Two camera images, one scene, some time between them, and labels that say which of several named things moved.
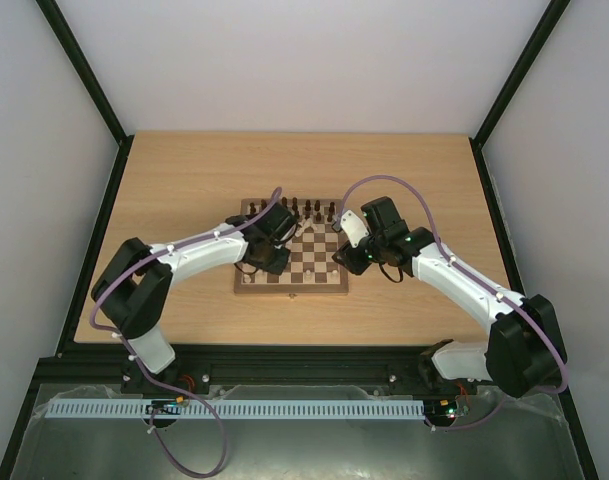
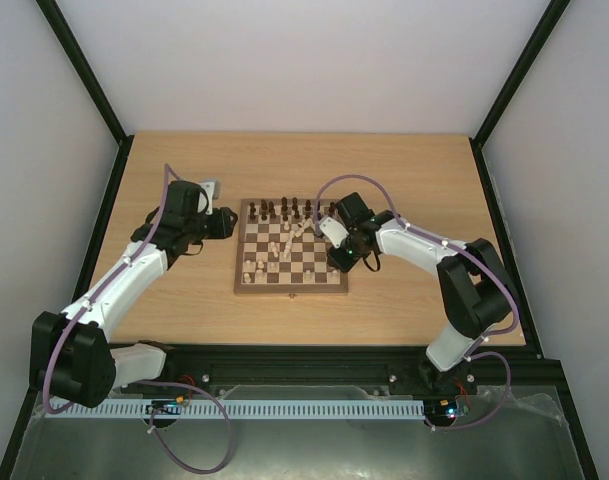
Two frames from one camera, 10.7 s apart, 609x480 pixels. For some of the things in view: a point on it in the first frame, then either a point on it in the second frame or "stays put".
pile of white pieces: (305, 223) stays put
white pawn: (333, 277) stays put
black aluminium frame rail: (114, 365) stays put
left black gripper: (277, 267) → (224, 226)
